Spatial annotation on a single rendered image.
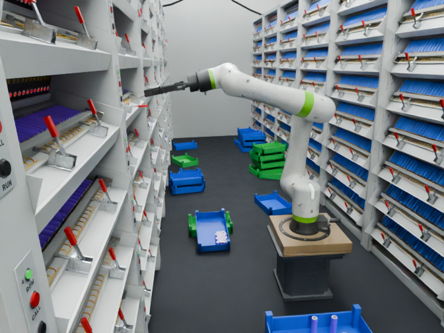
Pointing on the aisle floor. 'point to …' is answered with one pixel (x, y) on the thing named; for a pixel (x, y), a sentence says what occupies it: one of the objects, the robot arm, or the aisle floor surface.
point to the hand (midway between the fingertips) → (152, 92)
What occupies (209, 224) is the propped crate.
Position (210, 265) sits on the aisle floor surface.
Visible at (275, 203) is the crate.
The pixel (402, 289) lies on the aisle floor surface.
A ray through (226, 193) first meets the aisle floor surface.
